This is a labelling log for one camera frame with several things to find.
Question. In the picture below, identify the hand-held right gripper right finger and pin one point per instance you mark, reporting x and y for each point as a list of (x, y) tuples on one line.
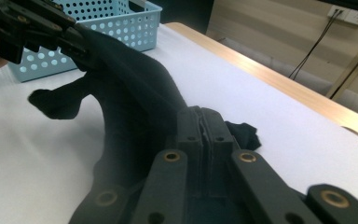
[(219, 133)]

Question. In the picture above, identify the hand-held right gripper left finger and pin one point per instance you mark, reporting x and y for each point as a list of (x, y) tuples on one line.
[(191, 130)]

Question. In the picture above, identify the light blue plastic basket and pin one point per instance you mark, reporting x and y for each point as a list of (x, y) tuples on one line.
[(130, 34)]

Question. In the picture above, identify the black sleeveless shirt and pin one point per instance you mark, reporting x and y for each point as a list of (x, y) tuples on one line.
[(130, 102)]

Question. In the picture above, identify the white table sheet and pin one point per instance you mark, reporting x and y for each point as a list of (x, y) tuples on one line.
[(292, 140)]

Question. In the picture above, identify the black horizontal bar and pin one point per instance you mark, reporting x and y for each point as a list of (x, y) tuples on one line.
[(354, 4)]

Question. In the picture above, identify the light wooden post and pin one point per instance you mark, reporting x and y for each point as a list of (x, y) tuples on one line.
[(351, 67)]

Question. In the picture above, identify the white wall socket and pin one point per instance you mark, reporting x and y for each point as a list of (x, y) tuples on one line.
[(351, 15)]

